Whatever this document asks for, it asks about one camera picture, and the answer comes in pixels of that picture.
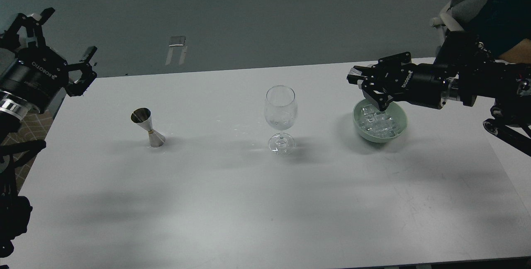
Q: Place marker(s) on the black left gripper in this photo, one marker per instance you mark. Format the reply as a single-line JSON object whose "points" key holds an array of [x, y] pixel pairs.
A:
{"points": [[37, 73]]}

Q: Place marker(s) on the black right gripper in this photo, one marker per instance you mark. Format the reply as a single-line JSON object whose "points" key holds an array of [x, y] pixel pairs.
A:
{"points": [[396, 79]]}

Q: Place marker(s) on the steel cocktail jigger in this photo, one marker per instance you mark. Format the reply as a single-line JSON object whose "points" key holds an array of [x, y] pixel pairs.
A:
{"points": [[142, 117]]}

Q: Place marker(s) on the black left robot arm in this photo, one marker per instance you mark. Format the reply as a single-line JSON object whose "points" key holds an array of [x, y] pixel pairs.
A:
{"points": [[15, 210]]}

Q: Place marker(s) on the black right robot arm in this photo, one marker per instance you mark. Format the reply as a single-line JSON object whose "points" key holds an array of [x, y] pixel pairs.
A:
{"points": [[462, 71]]}

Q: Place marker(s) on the clear ice cubes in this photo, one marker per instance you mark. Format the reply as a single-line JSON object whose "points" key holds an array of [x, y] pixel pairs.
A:
{"points": [[378, 124]]}

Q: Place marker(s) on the clear wine glass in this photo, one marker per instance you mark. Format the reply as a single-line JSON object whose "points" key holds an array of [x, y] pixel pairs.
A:
{"points": [[280, 112]]}

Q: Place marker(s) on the green bowl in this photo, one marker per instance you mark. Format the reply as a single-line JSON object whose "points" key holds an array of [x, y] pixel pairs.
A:
{"points": [[394, 110]]}

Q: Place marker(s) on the person in teal shirt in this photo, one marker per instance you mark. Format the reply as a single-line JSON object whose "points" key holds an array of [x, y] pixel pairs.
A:
{"points": [[504, 28]]}

